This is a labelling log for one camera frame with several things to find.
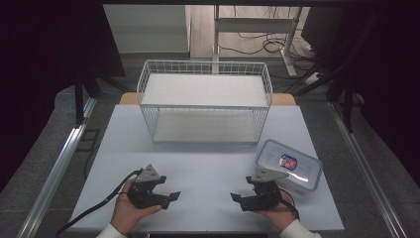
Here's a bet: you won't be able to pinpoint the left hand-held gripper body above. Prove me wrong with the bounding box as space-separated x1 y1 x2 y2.
127 163 168 210

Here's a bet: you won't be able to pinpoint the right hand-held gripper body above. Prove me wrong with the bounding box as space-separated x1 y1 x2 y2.
245 168 289 212

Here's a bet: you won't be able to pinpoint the person's left hand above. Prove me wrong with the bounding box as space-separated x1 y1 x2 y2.
110 178 163 237

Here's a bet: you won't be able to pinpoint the person's right hand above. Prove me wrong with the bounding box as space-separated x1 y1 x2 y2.
255 190 299 233

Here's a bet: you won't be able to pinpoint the clear plastic food container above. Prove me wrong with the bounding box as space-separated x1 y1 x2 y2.
255 139 324 196

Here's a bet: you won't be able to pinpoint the wooden table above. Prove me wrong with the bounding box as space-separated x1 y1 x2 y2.
118 91 297 107

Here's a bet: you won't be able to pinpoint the black metal stand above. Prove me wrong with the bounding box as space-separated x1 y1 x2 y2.
73 70 131 129
286 13 380 133

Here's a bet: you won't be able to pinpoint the white power strip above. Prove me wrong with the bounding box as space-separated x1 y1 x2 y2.
304 71 323 86

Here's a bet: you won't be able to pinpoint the white cabinet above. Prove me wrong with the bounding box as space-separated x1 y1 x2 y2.
102 3 192 55

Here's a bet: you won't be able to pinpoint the dark curtain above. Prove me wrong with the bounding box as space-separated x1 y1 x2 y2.
300 0 420 187
0 0 127 193

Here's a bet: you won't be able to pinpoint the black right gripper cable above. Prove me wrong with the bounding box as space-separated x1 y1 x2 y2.
276 187 301 222

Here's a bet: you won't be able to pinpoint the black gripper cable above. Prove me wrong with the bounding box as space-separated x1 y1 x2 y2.
276 187 301 222
54 168 145 238

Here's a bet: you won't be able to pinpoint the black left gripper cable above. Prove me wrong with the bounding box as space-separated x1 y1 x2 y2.
54 168 145 238

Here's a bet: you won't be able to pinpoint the aluminium rail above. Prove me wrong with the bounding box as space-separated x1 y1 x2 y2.
17 96 97 238
327 101 408 238

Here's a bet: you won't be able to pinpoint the white wire rack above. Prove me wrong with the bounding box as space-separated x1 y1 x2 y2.
136 59 274 145

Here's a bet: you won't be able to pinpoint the black floor cables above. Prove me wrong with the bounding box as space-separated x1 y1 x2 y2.
217 5 318 62

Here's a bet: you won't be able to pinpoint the white metal desk frame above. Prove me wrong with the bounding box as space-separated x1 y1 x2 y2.
212 4 304 77

